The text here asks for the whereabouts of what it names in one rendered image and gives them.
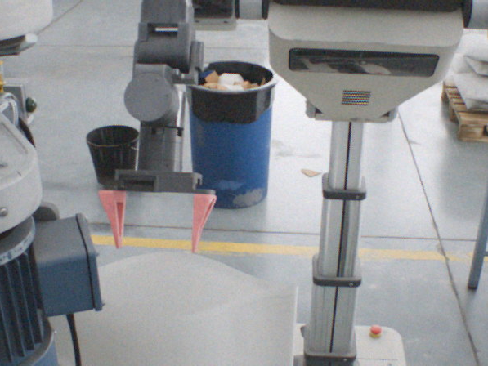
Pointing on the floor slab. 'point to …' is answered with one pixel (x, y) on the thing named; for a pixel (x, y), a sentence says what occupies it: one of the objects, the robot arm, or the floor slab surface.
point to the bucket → (113, 151)
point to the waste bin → (232, 133)
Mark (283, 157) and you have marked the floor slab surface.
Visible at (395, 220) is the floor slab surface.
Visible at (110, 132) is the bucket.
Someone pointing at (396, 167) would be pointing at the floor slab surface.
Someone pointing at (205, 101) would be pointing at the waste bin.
